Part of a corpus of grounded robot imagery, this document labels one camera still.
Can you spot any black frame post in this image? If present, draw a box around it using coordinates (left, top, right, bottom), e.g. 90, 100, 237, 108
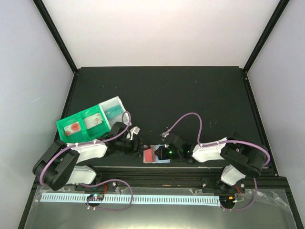
243, 0, 290, 73
33, 0, 78, 74

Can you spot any white slotted cable duct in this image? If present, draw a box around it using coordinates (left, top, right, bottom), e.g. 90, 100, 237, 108
40, 193, 221, 207

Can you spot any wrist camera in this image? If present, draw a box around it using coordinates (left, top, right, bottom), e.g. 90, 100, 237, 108
161, 131, 170, 139
130, 126, 140, 140

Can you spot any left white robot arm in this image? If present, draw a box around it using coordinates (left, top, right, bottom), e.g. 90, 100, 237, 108
32, 122, 150, 191

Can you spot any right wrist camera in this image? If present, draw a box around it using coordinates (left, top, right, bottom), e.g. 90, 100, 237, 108
161, 131, 170, 139

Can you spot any left black frame post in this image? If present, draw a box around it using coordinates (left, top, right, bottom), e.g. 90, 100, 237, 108
33, 0, 78, 74

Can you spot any teal VIP card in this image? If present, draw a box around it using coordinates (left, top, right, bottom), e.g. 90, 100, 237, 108
104, 104, 123, 119

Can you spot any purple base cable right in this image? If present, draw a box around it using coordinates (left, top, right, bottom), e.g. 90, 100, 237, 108
220, 178, 258, 212

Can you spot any red circle card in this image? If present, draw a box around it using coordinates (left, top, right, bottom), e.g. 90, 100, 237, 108
64, 122, 81, 136

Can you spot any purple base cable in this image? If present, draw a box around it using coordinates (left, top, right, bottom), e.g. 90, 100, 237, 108
85, 179, 134, 212
220, 178, 258, 212

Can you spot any green divided bin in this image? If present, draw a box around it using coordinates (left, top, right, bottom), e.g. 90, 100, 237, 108
56, 105, 110, 143

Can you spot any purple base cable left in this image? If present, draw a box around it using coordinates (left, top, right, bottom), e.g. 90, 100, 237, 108
85, 179, 134, 212

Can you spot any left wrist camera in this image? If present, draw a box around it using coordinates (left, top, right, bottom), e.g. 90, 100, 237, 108
130, 126, 140, 140

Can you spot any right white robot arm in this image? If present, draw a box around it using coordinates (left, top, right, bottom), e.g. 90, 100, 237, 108
154, 132, 271, 193

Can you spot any black aluminium rail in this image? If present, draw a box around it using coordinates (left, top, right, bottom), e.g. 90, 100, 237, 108
92, 167, 239, 189

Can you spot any small circuit board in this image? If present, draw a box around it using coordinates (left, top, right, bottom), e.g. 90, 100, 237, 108
87, 194, 104, 201

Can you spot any clear white bin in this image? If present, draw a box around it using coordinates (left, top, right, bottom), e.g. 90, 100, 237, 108
98, 96, 130, 129

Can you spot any right black frame post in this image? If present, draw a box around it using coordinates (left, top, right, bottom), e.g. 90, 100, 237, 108
243, 0, 290, 73

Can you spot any white floral card in bin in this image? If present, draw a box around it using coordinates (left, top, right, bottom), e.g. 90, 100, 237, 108
84, 113, 103, 129

